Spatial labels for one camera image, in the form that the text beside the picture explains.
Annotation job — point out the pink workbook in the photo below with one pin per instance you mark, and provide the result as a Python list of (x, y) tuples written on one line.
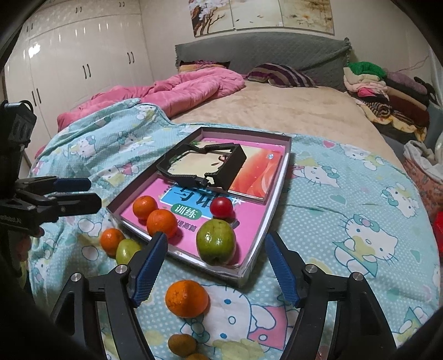
[(204, 214)]

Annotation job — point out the red cloth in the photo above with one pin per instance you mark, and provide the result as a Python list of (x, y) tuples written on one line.
[(437, 227)]

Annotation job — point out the hello kitty blue blanket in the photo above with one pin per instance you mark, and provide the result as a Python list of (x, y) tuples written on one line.
[(336, 213)]

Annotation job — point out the grey headboard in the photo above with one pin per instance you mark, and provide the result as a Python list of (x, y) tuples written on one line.
[(320, 58)]

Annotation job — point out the orange red booklet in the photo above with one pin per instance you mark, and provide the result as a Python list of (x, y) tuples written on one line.
[(254, 179)]

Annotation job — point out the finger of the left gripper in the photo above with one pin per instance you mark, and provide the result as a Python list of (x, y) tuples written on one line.
[(74, 204), (42, 186)]

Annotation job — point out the black plastic frame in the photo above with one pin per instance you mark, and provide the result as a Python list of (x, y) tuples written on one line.
[(210, 165)]

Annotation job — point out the small tangerine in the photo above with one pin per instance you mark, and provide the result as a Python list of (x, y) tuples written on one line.
[(110, 239), (163, 221), (143, 206)]

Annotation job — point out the brown kiwi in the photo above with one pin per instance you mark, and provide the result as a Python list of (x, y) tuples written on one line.
[(197, 356), (182, 345)]

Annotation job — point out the pink quilt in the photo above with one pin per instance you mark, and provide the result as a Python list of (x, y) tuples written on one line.
[(174, 95)]

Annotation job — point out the red tomato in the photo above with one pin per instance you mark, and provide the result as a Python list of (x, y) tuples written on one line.
[(221, 207)]

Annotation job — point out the stack of folded clothes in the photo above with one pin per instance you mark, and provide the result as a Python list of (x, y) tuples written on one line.
[(396, 104)]

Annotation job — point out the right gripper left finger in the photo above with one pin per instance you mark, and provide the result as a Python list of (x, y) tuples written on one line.
[(122, 289)]

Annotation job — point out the striped purple pillow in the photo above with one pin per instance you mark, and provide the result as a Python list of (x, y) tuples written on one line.
[(280, 76)]

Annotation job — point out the small green apple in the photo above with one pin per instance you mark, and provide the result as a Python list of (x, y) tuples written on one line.
[(126, 250)]

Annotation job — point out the large orange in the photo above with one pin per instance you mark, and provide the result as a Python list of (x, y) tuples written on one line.
[(186, 299)]

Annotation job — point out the floral pillow under quilt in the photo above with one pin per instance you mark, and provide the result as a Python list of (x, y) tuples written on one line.
[(188, 66)]

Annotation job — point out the white crumpled garment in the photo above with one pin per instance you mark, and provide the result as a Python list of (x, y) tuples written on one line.
[(425, 159)]

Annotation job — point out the wall painting triptych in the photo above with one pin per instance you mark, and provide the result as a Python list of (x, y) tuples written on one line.
[(214, 16)]

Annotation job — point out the large green apple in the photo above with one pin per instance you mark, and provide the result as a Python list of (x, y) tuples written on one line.
[(216, 242)]

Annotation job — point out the white wardrobe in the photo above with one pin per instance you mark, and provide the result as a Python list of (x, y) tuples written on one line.
[(68, 51)]

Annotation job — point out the beige bed sheet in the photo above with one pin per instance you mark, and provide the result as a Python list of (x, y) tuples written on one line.
[(320, 112)]

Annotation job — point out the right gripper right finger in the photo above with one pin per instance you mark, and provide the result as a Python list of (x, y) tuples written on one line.
[(360, 331)]

